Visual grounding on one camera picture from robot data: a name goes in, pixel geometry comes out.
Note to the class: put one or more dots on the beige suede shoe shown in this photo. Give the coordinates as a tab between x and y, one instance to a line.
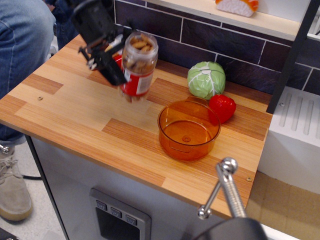
15	201

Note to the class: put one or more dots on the person leg blue jeans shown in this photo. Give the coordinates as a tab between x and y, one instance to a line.
27	29

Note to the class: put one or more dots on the black clamp body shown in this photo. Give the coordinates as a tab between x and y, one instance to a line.
238	228

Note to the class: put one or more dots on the red toy chili pepper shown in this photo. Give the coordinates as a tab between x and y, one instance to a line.
118	60

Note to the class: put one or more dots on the grey oven control panel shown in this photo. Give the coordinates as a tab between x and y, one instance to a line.
117	220

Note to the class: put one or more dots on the red toy strawberry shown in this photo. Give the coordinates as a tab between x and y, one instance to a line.
223	106

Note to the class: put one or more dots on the white toy sink unit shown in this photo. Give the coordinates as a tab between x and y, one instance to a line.
291	152

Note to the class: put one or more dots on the toy ice cream cone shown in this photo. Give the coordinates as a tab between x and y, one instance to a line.
113	44

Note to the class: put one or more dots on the clear almond jar red label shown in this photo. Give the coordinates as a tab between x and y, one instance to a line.
139	59

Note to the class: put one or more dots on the black shelf post right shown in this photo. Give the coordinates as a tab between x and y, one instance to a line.
293	54

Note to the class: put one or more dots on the light wooden shelf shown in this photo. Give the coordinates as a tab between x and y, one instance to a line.
260	22

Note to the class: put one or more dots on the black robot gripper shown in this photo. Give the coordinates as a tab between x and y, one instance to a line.
94	21

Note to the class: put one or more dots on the orange transparent plastic pot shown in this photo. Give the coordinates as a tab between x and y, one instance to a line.
188	129

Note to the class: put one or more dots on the green toy cabbage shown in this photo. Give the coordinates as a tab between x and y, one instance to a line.
206	79

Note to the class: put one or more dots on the toy salmon sushi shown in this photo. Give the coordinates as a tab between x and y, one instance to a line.
244	8

